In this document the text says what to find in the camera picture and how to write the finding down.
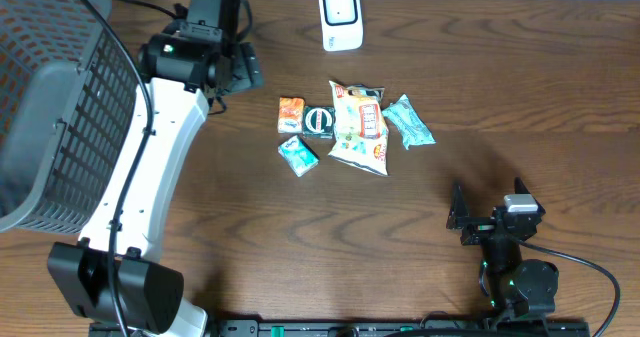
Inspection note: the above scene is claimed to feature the orange tissue pack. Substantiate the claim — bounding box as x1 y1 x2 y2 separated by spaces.
277 97 305 134

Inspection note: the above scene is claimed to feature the dark green round-logo packet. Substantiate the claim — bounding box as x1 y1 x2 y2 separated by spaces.
302 106 335 139

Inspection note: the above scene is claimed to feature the teal tissue pack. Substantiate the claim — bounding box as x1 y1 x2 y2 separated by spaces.
278 135 319 177

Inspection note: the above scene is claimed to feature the mint green snack packet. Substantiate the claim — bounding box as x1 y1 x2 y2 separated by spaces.
382 94 436 150

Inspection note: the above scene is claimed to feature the yellow snack bag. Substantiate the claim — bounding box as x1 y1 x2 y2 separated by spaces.
329 81 389 176

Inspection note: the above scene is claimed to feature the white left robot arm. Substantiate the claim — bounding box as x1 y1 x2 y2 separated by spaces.
47 0 263 336

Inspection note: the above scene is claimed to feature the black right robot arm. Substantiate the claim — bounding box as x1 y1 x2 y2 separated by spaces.
446 178 559 321

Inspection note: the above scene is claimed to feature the white barcode scanner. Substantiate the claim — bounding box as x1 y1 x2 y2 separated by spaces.
318 0 364 52

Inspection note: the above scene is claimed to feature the grey plastic shopping basket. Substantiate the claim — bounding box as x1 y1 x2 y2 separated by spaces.
1 0 137 234

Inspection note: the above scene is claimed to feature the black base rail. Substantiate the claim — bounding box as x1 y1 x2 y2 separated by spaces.
89 317 591 337

